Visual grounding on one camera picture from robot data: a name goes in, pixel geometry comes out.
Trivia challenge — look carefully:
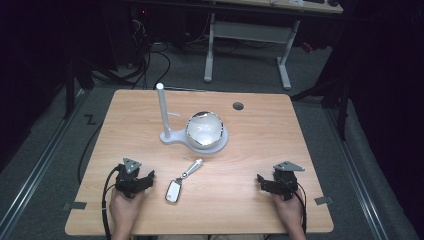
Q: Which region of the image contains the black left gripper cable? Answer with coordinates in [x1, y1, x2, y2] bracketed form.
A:
[101, 165, 122, 240]

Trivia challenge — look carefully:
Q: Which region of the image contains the person's left hand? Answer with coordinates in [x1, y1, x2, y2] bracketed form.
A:
[109, 188, 146, 234]

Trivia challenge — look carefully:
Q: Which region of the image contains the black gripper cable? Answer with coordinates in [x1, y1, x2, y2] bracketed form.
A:
[101, 165, 122, 240]
[293, 181, 308, 235]

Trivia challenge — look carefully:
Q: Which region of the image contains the white stand with pole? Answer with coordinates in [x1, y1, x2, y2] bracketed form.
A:
[155, 82, 230, 156]

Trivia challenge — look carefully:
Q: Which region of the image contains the grey tape piece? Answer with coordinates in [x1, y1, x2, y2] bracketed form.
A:
[313, 195, 335, 206]
[62, 201, 88, 211]

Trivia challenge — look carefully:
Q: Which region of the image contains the person's right hand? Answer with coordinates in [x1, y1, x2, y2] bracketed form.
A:
[270, 193, 305, 232]

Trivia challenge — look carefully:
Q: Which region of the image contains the white-framed wooden desk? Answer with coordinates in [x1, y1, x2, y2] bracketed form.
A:
[202, 0, 345, 92]

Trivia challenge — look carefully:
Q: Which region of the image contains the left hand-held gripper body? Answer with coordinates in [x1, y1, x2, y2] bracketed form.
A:
[114, 157, 148, 200]

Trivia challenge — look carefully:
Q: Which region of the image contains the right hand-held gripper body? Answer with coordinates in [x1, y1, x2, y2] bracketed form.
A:
[269, 160, 306, 202]

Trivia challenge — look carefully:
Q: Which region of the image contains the bundle of black cables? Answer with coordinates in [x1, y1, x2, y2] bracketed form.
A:
[128, 13, 172, 90]

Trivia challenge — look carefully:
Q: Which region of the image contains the black floor cable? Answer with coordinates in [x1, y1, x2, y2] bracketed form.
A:
[77, 122, 104, 185]

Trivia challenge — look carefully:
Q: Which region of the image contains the metal floor rail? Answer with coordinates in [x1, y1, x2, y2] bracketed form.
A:
[324, 105, 390, 240]
[0, 89, 88, 232]

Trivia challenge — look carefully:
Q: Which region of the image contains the black metal stand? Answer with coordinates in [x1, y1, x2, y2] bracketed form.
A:
[62, 54, 96, 120]
[289, 74, 352, 142]

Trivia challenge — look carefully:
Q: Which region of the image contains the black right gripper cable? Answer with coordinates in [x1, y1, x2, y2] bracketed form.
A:
[293, 181, 308, 235]

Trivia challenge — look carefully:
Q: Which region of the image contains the silver key fob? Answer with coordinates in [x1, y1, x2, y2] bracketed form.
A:
[164, 158, 205, 205]

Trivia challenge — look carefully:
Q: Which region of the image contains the round silver mirror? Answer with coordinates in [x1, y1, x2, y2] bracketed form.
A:
[184, 110, 225, 150]

